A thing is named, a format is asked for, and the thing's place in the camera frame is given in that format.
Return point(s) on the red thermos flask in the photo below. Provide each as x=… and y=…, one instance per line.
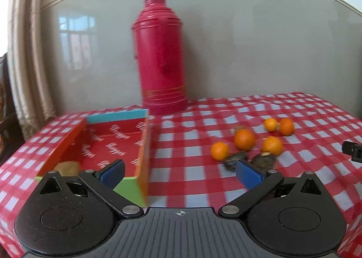
x=159, y=62

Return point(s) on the beige curtain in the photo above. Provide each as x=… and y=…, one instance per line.
x=28, y=76

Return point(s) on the dark wooden wicker chair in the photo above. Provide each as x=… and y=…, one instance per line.
x=7, y=122

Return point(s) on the red checked tablecloth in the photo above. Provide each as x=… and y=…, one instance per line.
x=183, y=167

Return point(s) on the colourful cardboard box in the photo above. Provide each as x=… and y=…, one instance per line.
x=118, y=133

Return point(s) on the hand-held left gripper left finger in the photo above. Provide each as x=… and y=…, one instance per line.
x=113, y=173

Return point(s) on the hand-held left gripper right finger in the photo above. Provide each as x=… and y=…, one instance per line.
x=249, y=175

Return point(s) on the large orange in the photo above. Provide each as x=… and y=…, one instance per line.
x=244, y=139

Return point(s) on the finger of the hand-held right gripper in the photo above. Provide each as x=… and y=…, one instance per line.
x=353, y=150

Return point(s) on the small orange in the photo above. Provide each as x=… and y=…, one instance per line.
x=272, y=145
x=270, y=124
x=286, y=126
x=220, y=151

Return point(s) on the dark round fruit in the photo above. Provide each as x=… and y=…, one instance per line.
x=264, y=161
x=234, y=159

